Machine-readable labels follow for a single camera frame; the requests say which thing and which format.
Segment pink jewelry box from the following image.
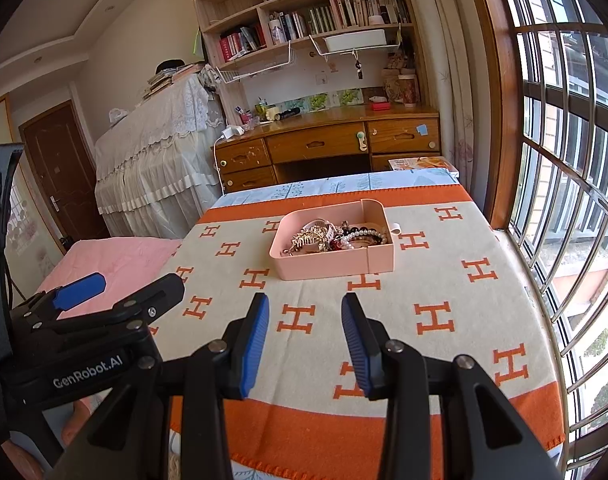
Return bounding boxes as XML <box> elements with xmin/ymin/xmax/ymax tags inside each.
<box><xmin>269</xmin><ymin>198</ymin><xmax>395</xmax><ymax>282</ymax></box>

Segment long pearl necklace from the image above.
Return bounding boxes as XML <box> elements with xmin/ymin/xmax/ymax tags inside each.
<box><xmin>344</xmin><ymin>232</ymin><xmax>389</xmax><ymax>252</ymax></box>

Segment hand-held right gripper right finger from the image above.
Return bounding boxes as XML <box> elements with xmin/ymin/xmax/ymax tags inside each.
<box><xmin>340</xmin><ymin>292</ymin><xmax>564</xmax><ymax>480</ymax></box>

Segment wide wooden desk drawer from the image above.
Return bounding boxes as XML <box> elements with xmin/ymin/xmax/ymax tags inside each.
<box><xmin>266</xmin><ymin>122</ymin><xmax>367</xmax><ymax>164</ymax></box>

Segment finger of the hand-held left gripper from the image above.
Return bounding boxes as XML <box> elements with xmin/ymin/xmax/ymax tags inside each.
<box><xmin>10</xmin><ymin>272</ymin><xmax>107</xmax><ymax>333</ymax></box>
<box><xmin>51</xmin><ymin>274</ymin><xmax>185</xmax><ymax>337</ymax></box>

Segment wooden window frame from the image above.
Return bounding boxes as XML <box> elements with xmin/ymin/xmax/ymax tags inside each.
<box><xmin>458</xmin><ymin>0</ymin><xmax>523</xmax><ymax>231</ymax></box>

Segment floral jar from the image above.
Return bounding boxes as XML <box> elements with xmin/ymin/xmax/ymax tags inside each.
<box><xmin>398</xmin><ymin>74</ymin><xmax>420</xmax><ymax>107</ymax></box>

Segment white wire basket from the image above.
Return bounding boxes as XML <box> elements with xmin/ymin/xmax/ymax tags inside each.
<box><xmin>215</xmin><ymin>40</ymin><xmax>293</xmax><ymax>84</ymax></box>
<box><xmin>309</xmin><ymin>22</ymin><xmax>403</xmax><ymax>57</ymax></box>

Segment row of white books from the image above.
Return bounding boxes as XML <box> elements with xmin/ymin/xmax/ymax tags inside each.
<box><xmin>335</xmin><ymin>0</ymin><xmax>411</xmax><ymax>28</ymax></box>

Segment blue leaf print tablecloth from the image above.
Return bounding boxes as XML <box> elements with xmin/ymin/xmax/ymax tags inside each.
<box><xmin>211</xmin><ymin>169</ymin><xmax>459</xmax><ymax>208</ymax></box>

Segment floral curtain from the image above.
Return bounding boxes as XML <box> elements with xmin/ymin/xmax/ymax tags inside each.
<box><xmin>399</xmin><ymin>0</ymin><xmax>489</xmax><ymax>181</ymax></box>

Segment pink bed sheet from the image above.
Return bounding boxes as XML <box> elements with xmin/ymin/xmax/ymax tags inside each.
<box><xmin>34</xmin><ymin>237</ymin><xmax>185</xmax><ymax>318</ymax></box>

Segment row of green books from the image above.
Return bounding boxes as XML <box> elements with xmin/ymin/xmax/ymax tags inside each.
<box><xmin>306</xmin><ymin>6</ymin><xmax>335</xmax><ymax>35</ymax></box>

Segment beige orange patterned blanket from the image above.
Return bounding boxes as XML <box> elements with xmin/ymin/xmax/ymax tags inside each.
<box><xmin>149</xmin><ymin>185</ymin><xmax>567</xmax><ymax>468</ymax></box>

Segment stack of books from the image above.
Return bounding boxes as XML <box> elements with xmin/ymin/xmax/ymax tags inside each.
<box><xmin>143</xmin><ymin>62</ymin><xmax>209</xmax><ymax>101</ymax></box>

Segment food picture magazine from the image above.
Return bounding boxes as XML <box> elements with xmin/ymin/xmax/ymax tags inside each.
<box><xmin>389</xmin><ymin>156</ymin><xmax>459</xmax><ymax>177</ymax></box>

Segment white charger cable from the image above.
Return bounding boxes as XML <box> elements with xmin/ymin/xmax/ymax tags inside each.
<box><xmin>213</xmin><ymin>135</ymin><xmax>227</xmax><ymax>196</ymax></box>

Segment wooden desk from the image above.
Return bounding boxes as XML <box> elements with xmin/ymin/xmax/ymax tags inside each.
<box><xmin>214</xmin><ymin>105</ymin><xmax>442</xmax><ymax>196</ymax></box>

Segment white lace covered piano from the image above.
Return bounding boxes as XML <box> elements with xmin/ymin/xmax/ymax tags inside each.
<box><xmin>94</xmin><ymin>76</ymin><xmax>227</xmax><ymax>241</ymax></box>

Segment row of red books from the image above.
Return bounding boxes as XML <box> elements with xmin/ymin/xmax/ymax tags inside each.
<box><xmin>219</xmin><ymin>25</ymin><xmax>265</xmax><ymax>61</ymax></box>

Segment window grille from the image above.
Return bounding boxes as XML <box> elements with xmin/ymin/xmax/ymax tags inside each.
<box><xmin>488</xmin><ymin>0</ymin><xmax>608</xmax><ymax>471</ymax></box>

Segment brown wooden door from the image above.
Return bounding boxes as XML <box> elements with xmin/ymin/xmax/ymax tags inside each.
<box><xmin>19</xmin><ymin>100</ymin><xmax>110</xmax><ymax>256</ymax></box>

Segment gold leaf hoop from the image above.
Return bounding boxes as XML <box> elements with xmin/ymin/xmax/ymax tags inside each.
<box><xmin>283</xmin><ymin>226</ymin><xmax>329</xmax><ymax>257</ymax></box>

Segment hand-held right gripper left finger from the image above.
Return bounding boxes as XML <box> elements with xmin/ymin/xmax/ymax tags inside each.
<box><xmin>44</xmin><ymin>292</ymin><xmax>271</xmax><ymax>480</ymax></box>

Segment white plastic tray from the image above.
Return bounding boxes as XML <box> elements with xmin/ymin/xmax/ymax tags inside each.
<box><xmin>324</xmin><ymin>29</ymin><xmax>387</xmax><ymax>53</ymax></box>

